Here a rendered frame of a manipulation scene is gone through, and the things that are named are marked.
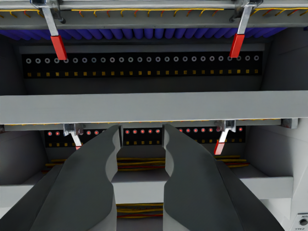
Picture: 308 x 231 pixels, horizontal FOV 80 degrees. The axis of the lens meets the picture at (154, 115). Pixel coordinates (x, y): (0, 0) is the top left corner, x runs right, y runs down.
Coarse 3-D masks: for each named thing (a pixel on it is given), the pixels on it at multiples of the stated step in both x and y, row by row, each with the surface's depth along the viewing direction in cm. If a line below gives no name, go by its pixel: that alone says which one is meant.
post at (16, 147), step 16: (0, 64) 39; (16, 64) 44; (0, 80) 39; (16, 80) 44; (0, 144) 39; (16, 144) 43; (32, 144) 49; (0, 160) 39; (16, 160) 43; (32, 160) 49; (48, 160) 57; (0, 176) 38; (16, 176) 43
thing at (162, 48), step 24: (0, 0) 26; (24, 0) 26; (72, 0) 26; (96, 0) 26; (120, 0) 27; (144, 0) 27; (0, 48) 39; (24, 48) 40; (48, 48) 40; (72, 48) 41; (96, 48) 41; (120, 48) 41; (144, 48) 41; (168, 48) 41; (192, 48) 41; (216, 48) 41; (288, 48) 38
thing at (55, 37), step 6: (48, 12) 24; (48, 18) 25; (48, 24) 25; (54, 24) 25; (54, 30) 26; (54, 36) 26; (60, 36) 27; (54, 42) 27; (60, 42) 27; (60, 48) 27; (60, 54) 28; (66, 54) 29
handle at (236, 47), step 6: (246, 6) 25; (252, 6) 25; (246, 12) 25; (246, 18) 26; (240, 24) 26; (246, 24) 26; (240, 30) 27; (234, 36) 28; (240, 36) 27; (234, 42) 28; (240, 42) 28; (234, 48) 28; (240, 48) 28; (234, 54) 29
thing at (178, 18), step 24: (0, 24) 29; (24, 24) 29; (72, 24) 29; (96, 24) 29; (120, 24) 29; (144, 24) 29; (168, 24) 30; (192, 24) 30; (216, 24) 30; (264, 24) 30; (288, 24) 30
